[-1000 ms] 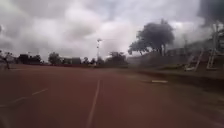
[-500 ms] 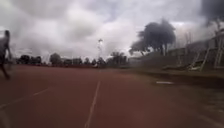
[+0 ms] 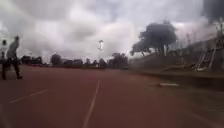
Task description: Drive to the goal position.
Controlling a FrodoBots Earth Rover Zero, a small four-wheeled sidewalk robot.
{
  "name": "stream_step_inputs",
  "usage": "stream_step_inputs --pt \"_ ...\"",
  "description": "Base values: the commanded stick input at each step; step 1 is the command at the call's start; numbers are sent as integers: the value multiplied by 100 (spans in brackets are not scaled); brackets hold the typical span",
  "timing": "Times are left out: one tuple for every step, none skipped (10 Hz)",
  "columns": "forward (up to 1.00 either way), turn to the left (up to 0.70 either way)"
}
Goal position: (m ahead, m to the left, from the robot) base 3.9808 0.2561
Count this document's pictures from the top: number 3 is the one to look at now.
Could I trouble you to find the row of distant trees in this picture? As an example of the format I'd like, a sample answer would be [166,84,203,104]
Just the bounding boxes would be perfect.
[19,51,130,70]

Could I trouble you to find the floodlight pole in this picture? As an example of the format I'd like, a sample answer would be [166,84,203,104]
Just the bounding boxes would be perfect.
[97,39,105,62]

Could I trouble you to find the large dark tree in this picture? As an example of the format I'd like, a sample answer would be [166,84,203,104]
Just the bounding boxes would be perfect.
[129,20,179,58]

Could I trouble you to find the pale slab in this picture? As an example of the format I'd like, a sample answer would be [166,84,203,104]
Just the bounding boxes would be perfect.
[158,82,181,88]

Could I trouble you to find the building with slanted supports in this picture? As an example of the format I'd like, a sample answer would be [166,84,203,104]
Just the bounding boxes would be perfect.
[175,34,224,73]

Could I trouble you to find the person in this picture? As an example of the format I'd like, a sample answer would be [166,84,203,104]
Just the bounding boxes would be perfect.
[1,35,24,81]

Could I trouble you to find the tall trees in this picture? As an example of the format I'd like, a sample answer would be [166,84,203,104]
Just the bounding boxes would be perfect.
[201,0,224,25]

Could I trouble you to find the low concrete wall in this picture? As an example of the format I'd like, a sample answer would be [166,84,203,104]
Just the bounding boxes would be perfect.
[132,69,224,92]

